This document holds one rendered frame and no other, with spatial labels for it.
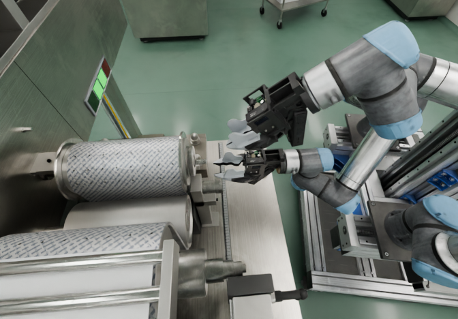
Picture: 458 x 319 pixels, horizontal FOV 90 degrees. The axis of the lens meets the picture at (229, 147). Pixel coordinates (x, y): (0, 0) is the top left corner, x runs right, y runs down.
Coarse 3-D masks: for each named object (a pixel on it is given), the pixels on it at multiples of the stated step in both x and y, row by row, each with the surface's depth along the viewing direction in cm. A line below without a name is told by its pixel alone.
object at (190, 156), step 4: (188, 148) 54; (192, 148) 54; (188, 152) 53; (192, 152) 53; (188, 156) 52; (192, 156) 52; (188, 160) 52; (192, 160) 52; (188, 164) 52; (192, 164) 52; (188, 168) 52; (192, 168) 52; (188, 172) 53; (192, 172) 53; (188, 176) 54; (192, 176) 54
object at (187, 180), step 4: (184, 140) 53; (184, 144) 52; (188, 144) 58; (184, 148) 51; (68, 152) 50; (184, 152) 51; (64, 156) 50; (184, 156) 50; (64, 160) 49; (184, 160) 50; (64, 164) 49; (184, 164) 50; (64, 168) 49; (184, 168) 50; (64, 172) 49; (184, 172) 50; (64, 176) 49; (184, 176) 51; (64, 180) 49; (188, 180) 54; (68, 184) 49; (188, 184) 54; (68, 188) 50
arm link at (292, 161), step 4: (284, 152) 70; (288, 152) 69; (292, 152) 69; (296, 152) 69; (288, 156) 68; (292, 156) 68; (296, 156) 68; (288, 160) 68; (292, 160) 68; (296, 160) 68; (288, 164) 68; (292, 164) 68; (296, 164) 68; (288, 168) 68; (292, 168) 69; (296, 168) 69; (284, 172) 71; (288, 172) 70; (292, 172) 69; (296, 172) 71
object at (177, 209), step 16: (80, 208) 51; (96, 208) 51; (112, 208) 51; (128, 208) 51; (144, 208) 51; (160, 208) 51; (176, 208) 50; (64, 224) 48; (80, 224) 48; (96, 224) 48; (112, 224) 49; (128, 224) 49; (176, 224) 49; (192, 224) 60
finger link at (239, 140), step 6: (234, 132) 46; (252, 132) 46; (234, 138) 48; (240, 138) 48; (246, 138) 48; (252, 138) 48; (258, 138) 47; (228, 144) 52; (234, 144) 49; (240, 144) 49; (246, 144) 49
